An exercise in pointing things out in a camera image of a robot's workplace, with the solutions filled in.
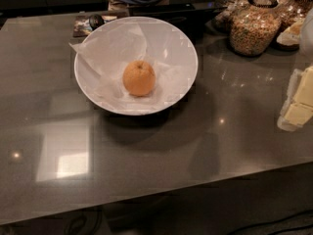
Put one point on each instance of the white bowl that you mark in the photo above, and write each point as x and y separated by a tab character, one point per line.
98	92

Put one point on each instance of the glass jar of cereal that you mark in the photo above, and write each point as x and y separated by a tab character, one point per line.
253	27

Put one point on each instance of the glass jar background right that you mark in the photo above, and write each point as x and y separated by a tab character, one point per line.
294	10

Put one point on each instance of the white tissue paper sheet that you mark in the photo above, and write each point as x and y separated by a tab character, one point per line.
111	49

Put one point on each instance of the black computer mouse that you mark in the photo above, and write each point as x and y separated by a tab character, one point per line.
96	21

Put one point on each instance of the bread on dark plate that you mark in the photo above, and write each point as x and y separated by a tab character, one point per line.
289	38

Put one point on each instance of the black laptop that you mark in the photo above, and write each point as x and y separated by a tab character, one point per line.
188	17

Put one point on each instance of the orange fruit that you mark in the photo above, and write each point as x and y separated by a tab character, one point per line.
139	78

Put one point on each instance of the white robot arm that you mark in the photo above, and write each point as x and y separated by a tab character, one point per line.
298	107

